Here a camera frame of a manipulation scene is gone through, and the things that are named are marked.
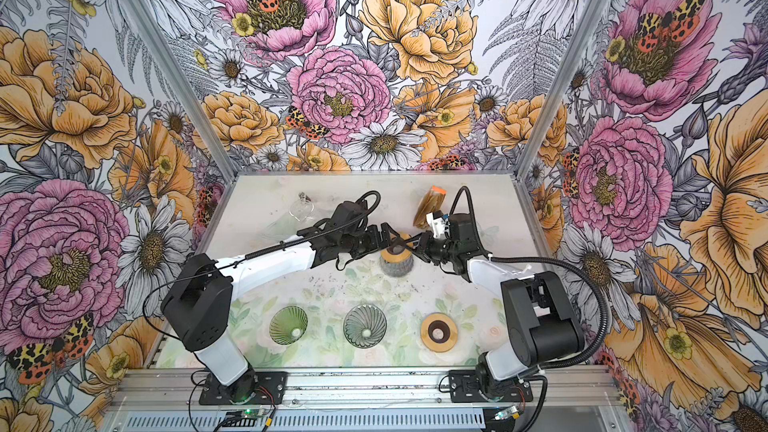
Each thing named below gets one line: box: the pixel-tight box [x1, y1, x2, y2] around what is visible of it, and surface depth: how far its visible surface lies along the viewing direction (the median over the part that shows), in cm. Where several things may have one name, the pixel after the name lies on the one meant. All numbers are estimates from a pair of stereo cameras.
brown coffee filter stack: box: [413, 185, 447, 230], surface depth 105 cm
